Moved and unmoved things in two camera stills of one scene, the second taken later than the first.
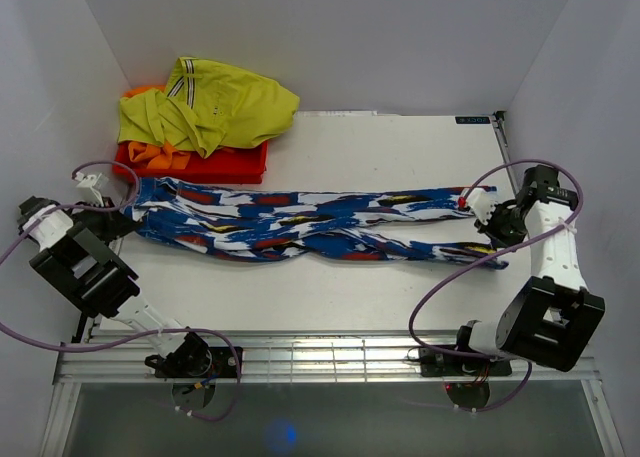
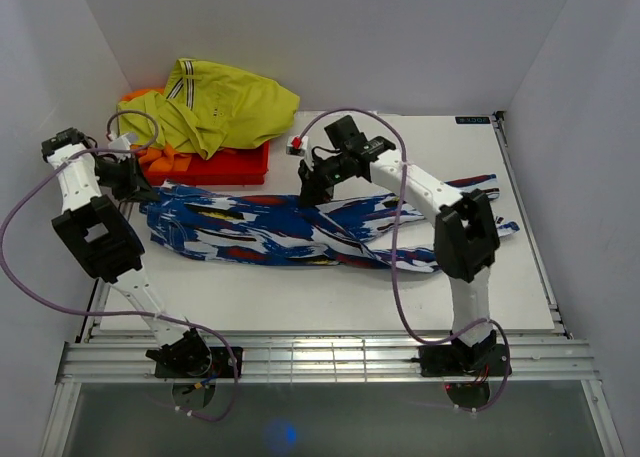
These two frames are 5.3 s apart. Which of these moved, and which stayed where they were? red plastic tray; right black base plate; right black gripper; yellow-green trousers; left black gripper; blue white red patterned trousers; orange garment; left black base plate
Moved: blue white red patterned trousers; left black gripper; right black gripper
Stayed: orange garment; right black base plate; left black base plate; red plastic tray; yellow-green trousers
